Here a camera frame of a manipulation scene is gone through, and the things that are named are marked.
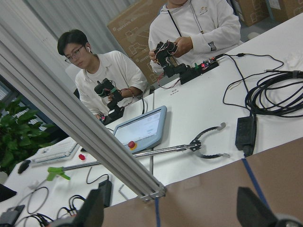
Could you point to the cardboard box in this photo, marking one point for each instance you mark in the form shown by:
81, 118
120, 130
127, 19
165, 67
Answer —
131, 30

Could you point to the green plant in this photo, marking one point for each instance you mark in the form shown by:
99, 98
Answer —
21, 135

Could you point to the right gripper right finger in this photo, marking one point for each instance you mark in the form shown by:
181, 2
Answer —
251, 212

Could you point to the metal grabber tool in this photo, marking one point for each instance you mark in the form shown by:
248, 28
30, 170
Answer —
195, 146

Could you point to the teach pendant tablet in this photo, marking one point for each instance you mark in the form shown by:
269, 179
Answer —
142, 132

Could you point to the aluminium frame post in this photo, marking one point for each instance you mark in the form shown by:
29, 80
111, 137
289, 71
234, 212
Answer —
42, 87

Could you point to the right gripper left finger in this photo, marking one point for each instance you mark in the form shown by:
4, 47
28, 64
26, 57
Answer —
91, 213

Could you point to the black power adapter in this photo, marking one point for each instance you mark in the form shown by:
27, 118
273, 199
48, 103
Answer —
246, 134

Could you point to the person in white hoodie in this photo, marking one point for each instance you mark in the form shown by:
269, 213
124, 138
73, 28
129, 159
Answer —
201, 29

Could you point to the black usb hub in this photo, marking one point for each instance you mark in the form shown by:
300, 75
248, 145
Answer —
9, 217

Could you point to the white keyboard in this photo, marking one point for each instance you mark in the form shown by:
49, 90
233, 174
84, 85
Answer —
60, 151

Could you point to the person in white shirt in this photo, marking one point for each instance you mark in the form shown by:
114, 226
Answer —
114, 66

